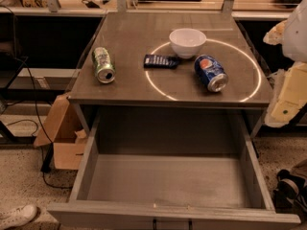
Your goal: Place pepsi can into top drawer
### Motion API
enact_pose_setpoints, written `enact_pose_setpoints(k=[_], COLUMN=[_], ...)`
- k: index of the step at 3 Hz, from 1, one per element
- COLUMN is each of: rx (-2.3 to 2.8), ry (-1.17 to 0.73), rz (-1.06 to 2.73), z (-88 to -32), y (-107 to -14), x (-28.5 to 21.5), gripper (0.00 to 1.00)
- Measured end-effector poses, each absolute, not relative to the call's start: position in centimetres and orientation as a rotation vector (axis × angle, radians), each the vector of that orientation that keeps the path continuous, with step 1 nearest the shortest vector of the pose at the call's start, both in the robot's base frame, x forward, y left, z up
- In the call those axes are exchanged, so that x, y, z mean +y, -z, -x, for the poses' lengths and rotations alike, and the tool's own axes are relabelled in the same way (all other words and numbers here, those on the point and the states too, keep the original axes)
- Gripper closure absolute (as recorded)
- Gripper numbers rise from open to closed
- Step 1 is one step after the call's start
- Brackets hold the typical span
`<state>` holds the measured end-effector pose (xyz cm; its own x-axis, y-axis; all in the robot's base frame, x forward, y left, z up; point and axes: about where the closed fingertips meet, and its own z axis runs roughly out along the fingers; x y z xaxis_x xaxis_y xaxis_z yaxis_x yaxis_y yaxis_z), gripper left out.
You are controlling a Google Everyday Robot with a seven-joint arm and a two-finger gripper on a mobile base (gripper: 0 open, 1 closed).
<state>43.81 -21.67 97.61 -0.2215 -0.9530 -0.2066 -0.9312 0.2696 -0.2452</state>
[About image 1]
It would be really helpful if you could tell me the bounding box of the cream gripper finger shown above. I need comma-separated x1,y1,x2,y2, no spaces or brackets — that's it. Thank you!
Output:
264,61,307,127

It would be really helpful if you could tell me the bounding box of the blue pepsi can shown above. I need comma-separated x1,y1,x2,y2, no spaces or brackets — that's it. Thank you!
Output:
194,55,228,92

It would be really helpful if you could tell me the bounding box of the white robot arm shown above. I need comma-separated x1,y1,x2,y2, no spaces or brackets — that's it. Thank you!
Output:
263,0,307,127

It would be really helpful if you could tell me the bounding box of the open grey top drawer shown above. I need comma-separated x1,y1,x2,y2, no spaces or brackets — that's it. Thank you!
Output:
48,106,300,230

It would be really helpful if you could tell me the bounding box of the green soda can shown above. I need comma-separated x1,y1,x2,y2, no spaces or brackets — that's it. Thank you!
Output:
92,47,116,83

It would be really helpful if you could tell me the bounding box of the black sneaker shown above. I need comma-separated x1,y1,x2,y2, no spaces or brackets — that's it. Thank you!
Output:
273,170,307,213

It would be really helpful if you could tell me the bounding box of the white bowl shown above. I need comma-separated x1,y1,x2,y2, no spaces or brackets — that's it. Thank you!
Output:
169,28,206,58

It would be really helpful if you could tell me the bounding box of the grey cabinet table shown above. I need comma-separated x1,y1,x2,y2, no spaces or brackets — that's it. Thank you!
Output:
69,12,272,139

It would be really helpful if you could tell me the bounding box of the dark blue snack packet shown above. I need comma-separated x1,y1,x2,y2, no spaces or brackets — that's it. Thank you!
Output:
143,55,179,69

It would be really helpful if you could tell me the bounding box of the brown cardboard box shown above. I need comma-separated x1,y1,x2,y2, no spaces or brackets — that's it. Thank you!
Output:
34,94,87,170

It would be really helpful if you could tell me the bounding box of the white sneaker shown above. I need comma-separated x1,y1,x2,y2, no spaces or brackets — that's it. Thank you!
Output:
0,204,37,230

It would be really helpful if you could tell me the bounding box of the black floor cable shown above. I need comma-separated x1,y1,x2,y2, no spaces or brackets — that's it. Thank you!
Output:
0,3,74,190

